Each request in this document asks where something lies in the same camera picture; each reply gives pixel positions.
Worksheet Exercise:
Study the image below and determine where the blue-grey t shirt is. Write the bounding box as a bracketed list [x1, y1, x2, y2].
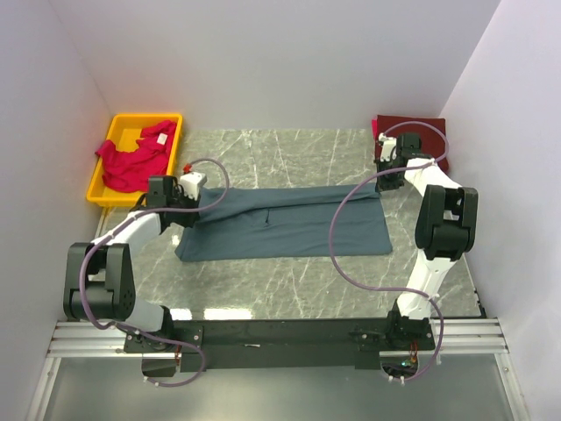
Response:
[175, 185, 393, 262]

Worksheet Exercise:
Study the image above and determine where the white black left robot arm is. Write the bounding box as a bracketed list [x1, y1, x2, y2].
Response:
[63, 172, 207, 353]

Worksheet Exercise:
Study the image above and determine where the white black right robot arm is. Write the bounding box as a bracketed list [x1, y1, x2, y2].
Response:
[375, 132, 479, 350]

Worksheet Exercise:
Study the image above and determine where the crumpled red t shirt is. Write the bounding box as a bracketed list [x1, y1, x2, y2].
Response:
[93, 115, 180, 194]

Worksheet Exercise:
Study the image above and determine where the yellow plastic bin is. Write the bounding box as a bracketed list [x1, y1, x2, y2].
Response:
[86, 113, 183, 207]

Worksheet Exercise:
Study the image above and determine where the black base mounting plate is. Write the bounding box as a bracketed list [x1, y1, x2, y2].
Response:
[123, 318, 437, 374]

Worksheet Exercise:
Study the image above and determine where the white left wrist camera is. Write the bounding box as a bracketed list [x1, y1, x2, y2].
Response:
[178, 171, 207, 200]

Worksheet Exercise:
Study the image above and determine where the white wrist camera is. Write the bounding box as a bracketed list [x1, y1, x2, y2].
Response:
[378, 133, 397, 162]
[178, 171, 207, 200]

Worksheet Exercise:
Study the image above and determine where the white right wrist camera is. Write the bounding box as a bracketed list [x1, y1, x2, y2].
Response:
[378, 133, 397, 162]

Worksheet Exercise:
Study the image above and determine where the aluminium extrusion rail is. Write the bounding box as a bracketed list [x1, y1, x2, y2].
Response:
[26, 318, 530, 420]

